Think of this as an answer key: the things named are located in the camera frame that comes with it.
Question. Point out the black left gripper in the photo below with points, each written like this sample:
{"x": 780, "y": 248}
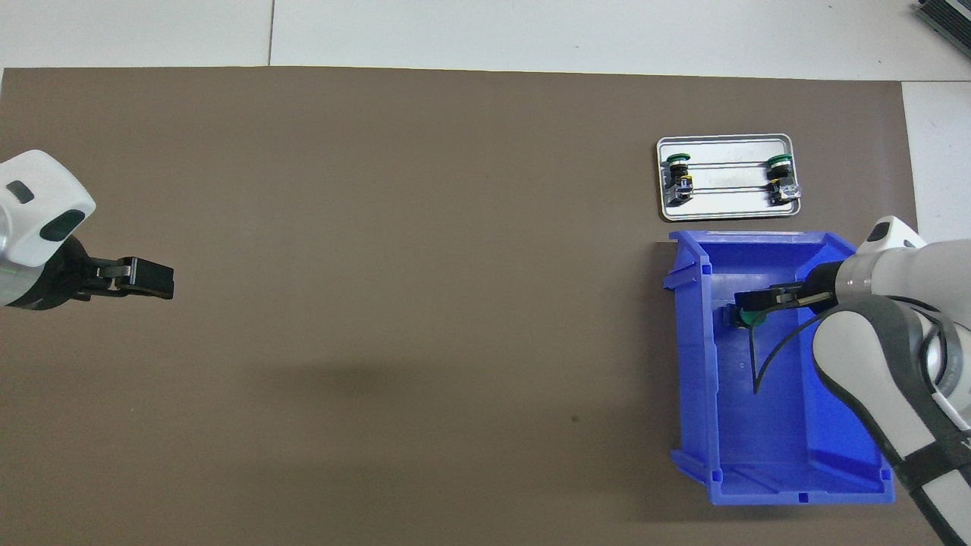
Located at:
{"x": 57, "y": 280}

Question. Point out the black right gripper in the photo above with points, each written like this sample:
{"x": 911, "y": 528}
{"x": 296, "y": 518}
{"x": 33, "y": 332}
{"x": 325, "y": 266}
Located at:
{"x": 823, "y": 284}

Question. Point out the green push button switch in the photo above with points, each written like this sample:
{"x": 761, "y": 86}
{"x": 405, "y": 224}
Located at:
{"x": 747, "y": 318}
{"x": 777, "y": 173}
{"x": 679, "y": 186}

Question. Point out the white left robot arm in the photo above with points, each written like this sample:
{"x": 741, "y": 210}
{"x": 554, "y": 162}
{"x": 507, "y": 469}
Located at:
{"x": 30, "y": 205}

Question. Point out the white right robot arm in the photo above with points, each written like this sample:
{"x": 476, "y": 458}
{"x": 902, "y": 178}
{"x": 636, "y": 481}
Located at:
{"x": 910, "y": 341}

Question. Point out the silver metal tray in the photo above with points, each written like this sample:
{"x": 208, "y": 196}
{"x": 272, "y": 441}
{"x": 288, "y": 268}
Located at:
{"x": 728, "y": 203}

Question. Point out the blue plastic storage bin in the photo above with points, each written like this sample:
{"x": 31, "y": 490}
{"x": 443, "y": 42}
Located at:
{"x": 758, "y": 425}

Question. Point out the brown table mat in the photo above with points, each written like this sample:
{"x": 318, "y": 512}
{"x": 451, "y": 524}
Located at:
{"x": 379, "y": 227}

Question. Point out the grey ribbed device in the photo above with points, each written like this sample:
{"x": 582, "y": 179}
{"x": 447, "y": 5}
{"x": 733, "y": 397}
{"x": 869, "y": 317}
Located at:
{"x": 952, "y": 19}

